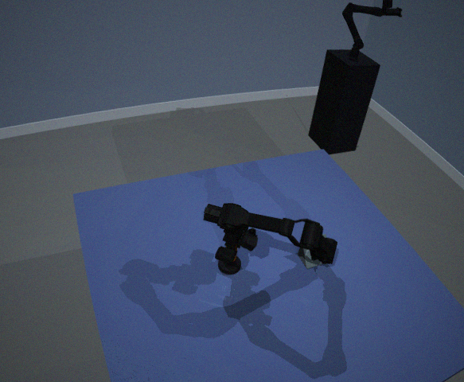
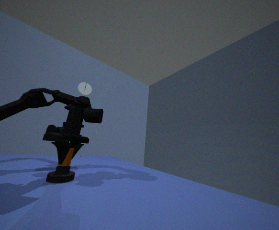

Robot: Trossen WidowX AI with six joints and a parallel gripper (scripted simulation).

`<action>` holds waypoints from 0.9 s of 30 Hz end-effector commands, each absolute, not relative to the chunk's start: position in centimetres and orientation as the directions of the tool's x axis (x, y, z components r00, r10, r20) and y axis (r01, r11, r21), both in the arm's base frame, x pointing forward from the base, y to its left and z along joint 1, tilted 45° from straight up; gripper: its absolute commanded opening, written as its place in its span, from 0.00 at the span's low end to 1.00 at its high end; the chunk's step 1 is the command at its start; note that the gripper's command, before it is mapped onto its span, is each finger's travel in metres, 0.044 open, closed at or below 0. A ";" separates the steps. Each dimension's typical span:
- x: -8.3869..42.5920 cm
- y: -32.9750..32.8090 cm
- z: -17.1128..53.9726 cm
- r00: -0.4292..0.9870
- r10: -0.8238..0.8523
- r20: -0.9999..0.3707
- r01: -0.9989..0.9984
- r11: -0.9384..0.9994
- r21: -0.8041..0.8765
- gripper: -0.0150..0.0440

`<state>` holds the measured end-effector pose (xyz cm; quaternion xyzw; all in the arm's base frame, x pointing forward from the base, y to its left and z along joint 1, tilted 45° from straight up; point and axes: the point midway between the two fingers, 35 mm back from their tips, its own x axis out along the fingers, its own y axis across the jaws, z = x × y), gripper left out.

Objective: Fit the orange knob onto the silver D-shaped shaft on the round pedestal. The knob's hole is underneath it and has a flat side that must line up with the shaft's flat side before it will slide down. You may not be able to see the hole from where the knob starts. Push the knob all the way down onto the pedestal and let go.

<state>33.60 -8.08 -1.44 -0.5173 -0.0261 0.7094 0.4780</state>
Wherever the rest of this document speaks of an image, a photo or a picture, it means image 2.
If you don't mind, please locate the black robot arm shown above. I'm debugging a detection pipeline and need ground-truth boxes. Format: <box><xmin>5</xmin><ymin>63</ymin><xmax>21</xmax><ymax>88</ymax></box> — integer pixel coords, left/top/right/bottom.
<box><xmin>0</xmin><ymin>88</ymin><xmax>103</xmax><ymax>133</ymax></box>

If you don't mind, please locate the black round pedestal with silver shaft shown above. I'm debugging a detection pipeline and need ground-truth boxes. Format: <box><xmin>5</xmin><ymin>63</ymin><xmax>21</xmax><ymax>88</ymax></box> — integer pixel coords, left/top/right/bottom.
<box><xmin>46</xmin><ymin>166</ymin><xmax>75</xmax><ymax>183</ymax></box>

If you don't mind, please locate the orange tapered knob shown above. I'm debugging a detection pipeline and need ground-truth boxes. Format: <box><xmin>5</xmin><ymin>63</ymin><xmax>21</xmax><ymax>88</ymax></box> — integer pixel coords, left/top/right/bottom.
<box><xmin>58</xmin><ymin>148</ymin><xmax>74</xmax><ymax>166</ymax></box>

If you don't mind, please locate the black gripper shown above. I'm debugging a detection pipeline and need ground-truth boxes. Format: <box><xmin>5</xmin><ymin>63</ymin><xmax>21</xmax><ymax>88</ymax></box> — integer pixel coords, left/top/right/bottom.
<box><xmin>43</xmin><ymin>119</ymin><xmax>89</xmax><ymax>164</ymax></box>

